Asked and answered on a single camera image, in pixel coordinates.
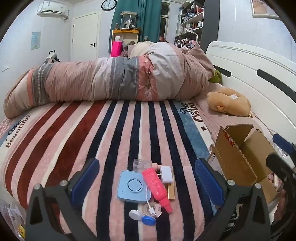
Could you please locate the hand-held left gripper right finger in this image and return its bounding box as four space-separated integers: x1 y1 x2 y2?
195 158 271 241

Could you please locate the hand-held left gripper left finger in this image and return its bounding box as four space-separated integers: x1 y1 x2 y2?
25 158 100 241

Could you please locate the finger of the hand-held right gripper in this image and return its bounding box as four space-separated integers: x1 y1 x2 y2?
266 153 296 186
272 134 296 157

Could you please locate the brown cardboard box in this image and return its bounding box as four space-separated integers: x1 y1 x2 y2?
207 124 284 204

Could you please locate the gold metal bar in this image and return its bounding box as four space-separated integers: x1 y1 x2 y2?
167 183 176 200

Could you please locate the white adapter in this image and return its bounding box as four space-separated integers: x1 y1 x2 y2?
161 166 174 183

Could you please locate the light blue square device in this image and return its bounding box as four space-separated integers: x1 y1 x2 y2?
116 170 152 204

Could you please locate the red spray bottle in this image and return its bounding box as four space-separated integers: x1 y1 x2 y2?
142 168 173 212

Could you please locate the clear plastic box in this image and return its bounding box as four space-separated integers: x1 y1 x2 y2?
133 159 153 173

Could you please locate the white usb cable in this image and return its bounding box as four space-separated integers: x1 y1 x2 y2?
145 185 160 217

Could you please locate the white and blue lens case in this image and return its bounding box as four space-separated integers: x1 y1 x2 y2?
129 210 157 227

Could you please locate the beige striped pillow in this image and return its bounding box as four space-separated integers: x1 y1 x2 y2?
190 82 273 139

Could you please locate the tan plush toy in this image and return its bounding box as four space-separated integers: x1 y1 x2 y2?
206 88 251 116

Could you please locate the clear plastic bag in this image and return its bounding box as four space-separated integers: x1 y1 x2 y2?
0 199 26 241

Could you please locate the white bed headboard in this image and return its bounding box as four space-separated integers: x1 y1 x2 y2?
205 41 296 149

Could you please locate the green plush toy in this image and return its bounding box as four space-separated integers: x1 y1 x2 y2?
208 70 223 84

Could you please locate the pink grey striped quilt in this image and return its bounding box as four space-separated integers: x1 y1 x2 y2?
3 42 215 118

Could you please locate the pink paper bag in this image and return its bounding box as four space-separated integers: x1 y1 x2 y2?
110 40 123 57

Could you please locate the white door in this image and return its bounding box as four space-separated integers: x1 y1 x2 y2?
73 13 100 62

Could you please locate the cluttered storage shelf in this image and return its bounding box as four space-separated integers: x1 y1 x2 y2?
174 0 205 48

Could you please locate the yellow metal shelf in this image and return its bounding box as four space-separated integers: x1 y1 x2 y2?
112 29 140 57

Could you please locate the glass display case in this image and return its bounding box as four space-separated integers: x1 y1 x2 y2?
120 11 139 30

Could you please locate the window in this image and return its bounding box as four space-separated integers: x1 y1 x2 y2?
161 2 171 39

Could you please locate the teal curtain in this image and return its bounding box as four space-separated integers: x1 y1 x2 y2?
109 0 163 56

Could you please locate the white air conditioner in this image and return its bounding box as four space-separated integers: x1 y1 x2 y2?
36 1 70 20

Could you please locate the framed wall picture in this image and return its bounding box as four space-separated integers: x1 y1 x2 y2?
251 0 281 18

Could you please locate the dark wall post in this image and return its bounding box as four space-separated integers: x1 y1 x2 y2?
201 0 220 52

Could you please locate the blue wall poster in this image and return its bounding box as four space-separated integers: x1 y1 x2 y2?
31 31 41 50

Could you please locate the round wall clock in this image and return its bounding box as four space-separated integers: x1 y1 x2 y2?
101 0 117 11

